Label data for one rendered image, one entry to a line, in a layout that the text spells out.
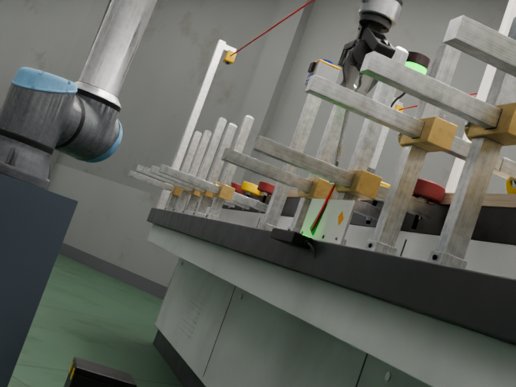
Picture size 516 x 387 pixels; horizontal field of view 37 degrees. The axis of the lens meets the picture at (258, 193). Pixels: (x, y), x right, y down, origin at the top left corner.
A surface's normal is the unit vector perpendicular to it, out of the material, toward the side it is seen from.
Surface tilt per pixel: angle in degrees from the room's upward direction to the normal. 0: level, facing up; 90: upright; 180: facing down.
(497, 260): 90
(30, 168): 70
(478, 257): 90
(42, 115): 90
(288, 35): 90
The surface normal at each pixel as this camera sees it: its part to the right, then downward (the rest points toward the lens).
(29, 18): -0.57, -0.28
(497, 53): 0.27, 0.01
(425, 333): -0.90, -0.35
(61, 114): 0.84, 0.25
